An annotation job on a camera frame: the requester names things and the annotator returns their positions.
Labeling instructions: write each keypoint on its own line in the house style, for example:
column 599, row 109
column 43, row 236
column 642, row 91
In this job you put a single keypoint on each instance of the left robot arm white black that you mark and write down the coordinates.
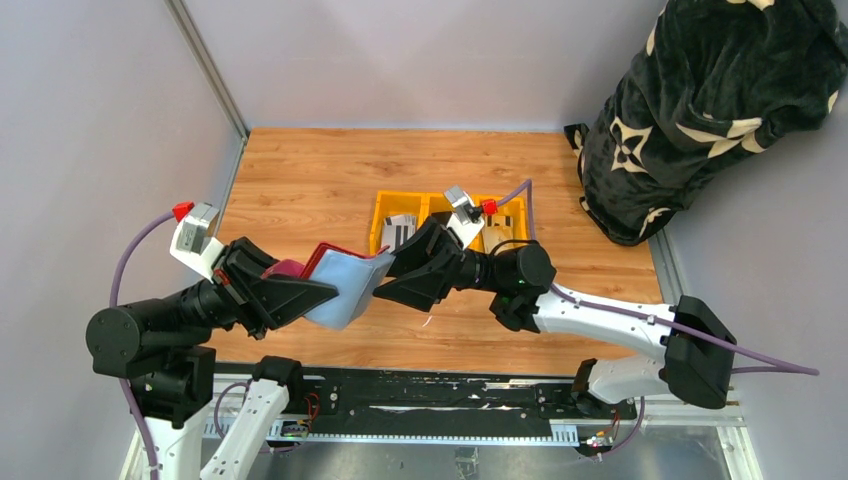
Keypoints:
column 156, row 347

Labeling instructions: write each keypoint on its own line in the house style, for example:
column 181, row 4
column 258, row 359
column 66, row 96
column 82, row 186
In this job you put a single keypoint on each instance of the black patterned blanket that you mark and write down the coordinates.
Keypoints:
column 715, row 83

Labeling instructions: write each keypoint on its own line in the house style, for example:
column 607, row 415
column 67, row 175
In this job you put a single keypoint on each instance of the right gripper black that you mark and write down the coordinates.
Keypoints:
column 429, row 288

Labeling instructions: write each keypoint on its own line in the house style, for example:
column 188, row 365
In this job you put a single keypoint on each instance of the red card holder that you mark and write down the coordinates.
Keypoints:
column 354, row 276

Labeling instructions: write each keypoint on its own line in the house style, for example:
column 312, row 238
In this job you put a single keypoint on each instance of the gold cards stack in bin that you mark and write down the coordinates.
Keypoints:
column 498, row 229

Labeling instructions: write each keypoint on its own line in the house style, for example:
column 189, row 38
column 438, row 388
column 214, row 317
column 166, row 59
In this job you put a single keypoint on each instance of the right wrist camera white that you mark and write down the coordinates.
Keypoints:
column 466, row 220

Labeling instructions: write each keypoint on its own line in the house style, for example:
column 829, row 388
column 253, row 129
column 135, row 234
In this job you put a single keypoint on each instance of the aluminium frame post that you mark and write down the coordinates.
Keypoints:
column 191, row 33

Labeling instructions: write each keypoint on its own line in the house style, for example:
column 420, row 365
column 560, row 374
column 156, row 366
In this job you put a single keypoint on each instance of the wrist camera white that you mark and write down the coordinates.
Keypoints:
column 466, row 220
column 193, row 243

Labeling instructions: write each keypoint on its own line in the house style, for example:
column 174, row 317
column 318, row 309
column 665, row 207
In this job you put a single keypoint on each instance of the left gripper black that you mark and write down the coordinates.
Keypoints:
column 273, row 299

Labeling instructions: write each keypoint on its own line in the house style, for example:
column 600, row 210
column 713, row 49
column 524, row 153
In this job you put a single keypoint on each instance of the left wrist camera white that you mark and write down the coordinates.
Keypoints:
column 193, row 243

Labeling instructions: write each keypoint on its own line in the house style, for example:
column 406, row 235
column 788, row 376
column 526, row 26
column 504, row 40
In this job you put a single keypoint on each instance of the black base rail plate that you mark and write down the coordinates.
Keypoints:
column 393, row 404

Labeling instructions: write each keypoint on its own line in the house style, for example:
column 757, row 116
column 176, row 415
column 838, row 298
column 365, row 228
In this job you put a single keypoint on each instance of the middle yellow bin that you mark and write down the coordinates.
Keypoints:
column 434, row 206

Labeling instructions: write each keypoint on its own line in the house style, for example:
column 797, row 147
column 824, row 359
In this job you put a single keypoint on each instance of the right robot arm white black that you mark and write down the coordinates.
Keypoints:
column 682, row 349

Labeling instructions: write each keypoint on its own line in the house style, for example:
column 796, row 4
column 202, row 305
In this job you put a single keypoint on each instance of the white striped cards stack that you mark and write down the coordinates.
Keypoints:
column 396, row 230

